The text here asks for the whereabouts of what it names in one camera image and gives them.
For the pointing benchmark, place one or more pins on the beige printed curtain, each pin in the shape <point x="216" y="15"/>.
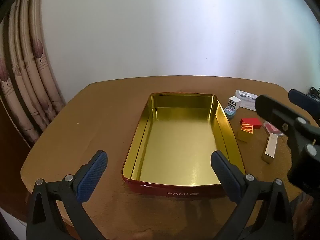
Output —
<point x="25" y="80"/>

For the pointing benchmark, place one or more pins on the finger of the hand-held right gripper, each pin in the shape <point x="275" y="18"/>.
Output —
<point x="303" y="101"/>
<point x="272" y="110"/>

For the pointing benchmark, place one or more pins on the small red box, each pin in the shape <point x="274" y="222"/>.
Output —
<point x="253" y="122"/>

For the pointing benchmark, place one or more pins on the red tin box gold interior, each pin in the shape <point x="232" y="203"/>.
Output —
<point x="175" y="142"/>

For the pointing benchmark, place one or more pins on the gold box orange striped top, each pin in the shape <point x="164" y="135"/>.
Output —
<point x="246" y="130"/>

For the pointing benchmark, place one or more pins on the clear plastic box with label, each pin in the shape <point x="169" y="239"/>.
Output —
<point x="246" y="100"/>

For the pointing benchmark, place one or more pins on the brown floral cushion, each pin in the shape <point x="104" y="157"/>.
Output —
<point x="313" y="92"/>

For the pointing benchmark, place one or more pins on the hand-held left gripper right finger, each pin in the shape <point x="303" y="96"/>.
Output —
<point x="225" y="177"/>

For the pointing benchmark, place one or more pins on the white box black zigzag print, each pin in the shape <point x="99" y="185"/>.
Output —
<point x="234" y="103"/>

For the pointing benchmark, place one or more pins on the silver gold rectangular tube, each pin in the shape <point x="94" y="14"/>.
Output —
<point x="270" y="147"/>

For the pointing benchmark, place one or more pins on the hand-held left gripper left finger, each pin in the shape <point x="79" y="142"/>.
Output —
<point x="92" y="177"/>

